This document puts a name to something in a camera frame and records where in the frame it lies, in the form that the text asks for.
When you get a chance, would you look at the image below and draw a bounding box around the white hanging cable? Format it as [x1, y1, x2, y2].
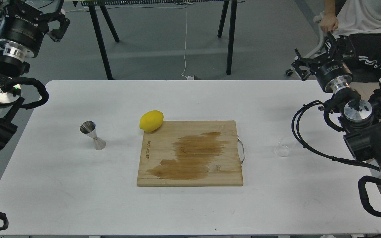
[181, 0, 195, 80]

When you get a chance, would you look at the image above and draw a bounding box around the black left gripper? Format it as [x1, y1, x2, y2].
[0, 0, 70, 58]

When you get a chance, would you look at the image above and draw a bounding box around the clear glass measuring cup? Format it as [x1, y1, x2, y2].
[274, 137, 296, 158]

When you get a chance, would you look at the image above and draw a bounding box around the wooden cutting board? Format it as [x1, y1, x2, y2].
[137, 120, 243, 187]

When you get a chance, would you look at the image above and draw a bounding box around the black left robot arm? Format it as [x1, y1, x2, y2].
[0, 0, 70, 151]

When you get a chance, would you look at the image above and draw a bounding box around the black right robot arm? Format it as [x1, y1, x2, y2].
[291, 32, 381, 218]

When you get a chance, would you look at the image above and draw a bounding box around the black leg background table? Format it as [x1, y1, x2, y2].
[62, 0, 245, 80]

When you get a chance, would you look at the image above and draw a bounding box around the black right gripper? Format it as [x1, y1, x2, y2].
[292, 32, 356, 93]

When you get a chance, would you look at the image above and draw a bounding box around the steel double jigger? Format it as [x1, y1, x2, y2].
[79, 121, 106, 150]

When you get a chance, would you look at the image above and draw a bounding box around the seated person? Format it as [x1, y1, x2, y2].
[320, 0, 381, 77]

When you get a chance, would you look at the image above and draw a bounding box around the white office chair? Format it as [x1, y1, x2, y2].
[285, 11, 326, 80]

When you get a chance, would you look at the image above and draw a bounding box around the yellow lemon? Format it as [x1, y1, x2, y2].
[139, 110, 164, 132]

